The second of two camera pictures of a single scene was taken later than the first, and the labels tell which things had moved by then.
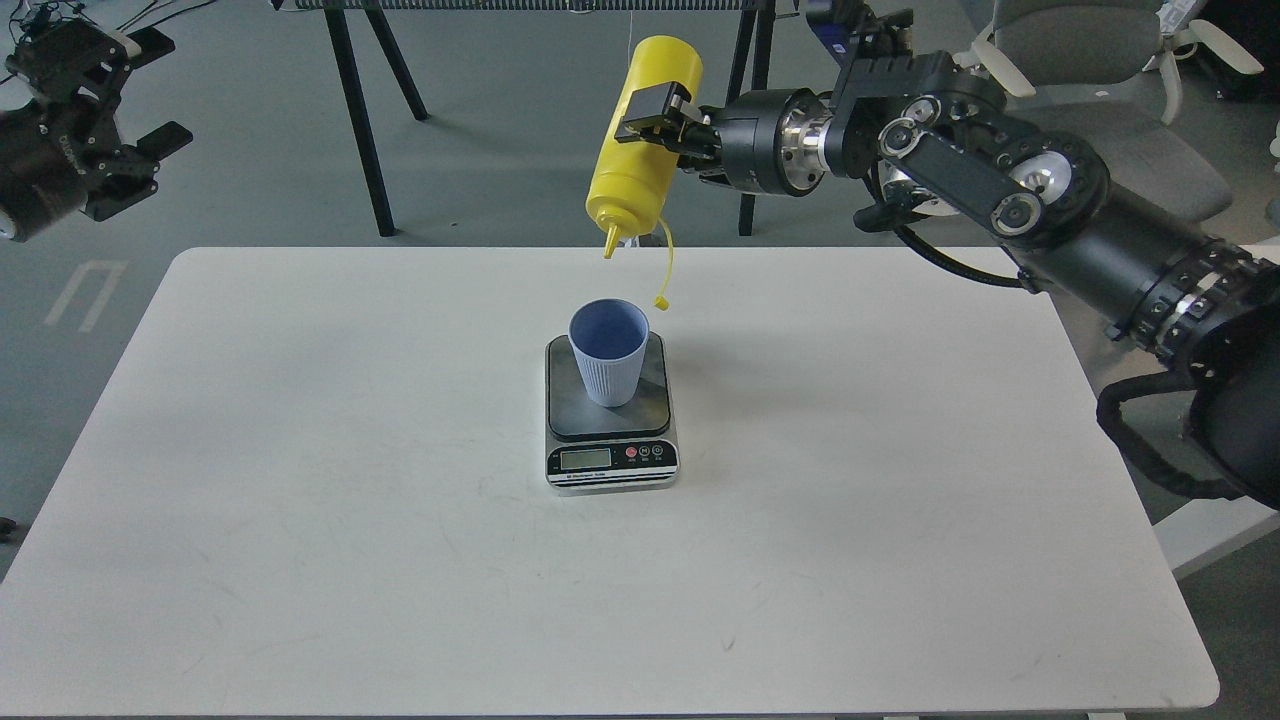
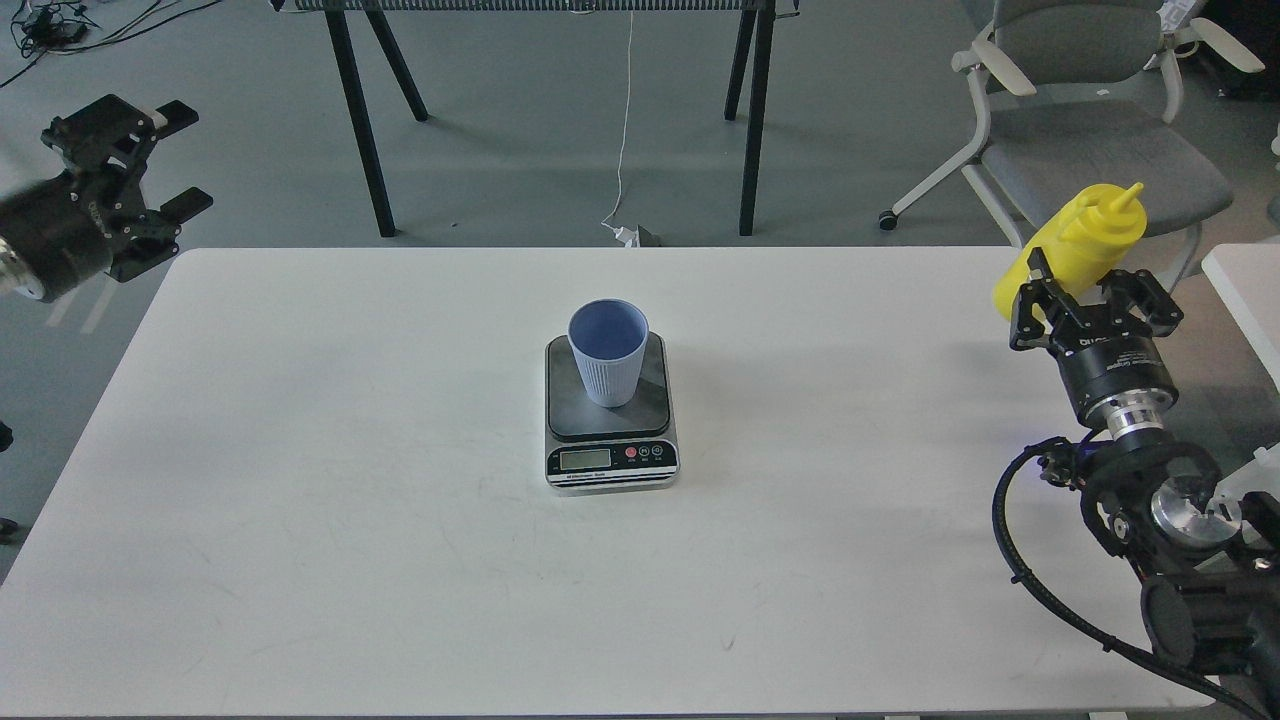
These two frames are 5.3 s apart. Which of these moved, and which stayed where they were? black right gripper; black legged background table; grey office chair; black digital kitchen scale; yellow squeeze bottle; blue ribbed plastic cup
Moved: yellow squeeze bottle; black right gripper
Stayed: black legged background table; grey office chair; black digital kitchen scale; blue ribbed plastic cup
